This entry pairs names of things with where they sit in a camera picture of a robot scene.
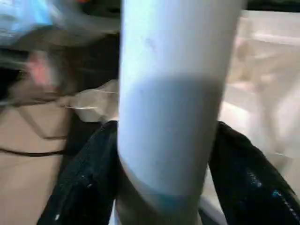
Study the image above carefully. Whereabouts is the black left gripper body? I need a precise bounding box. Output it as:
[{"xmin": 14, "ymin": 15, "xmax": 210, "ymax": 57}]
[{"xmin": 0, "ymin": 28, "xmax": 120, "ymax": 109}]

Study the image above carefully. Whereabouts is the white plastic table top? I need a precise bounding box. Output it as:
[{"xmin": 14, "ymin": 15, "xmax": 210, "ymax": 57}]
[{"xmin": 65, "ymin": 9, "xmax": 300, "ymax": 225}]

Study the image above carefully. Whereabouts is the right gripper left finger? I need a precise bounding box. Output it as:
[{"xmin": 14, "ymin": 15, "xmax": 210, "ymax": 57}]
[{"xmin": 37, "ymin": 120, "xmax": 121, "ymax": 225}]

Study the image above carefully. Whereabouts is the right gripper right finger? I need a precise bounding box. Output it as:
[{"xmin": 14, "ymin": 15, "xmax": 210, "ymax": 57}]
[{"xmin": 201, "ymin": 121, "xmax": 300, "ymax": 225}]

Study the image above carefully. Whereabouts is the white plastic table leg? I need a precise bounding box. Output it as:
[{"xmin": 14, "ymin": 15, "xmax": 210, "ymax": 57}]
[{"xmin": 114, "ymin": 0, "xmax": 247, "ymax": 225}]

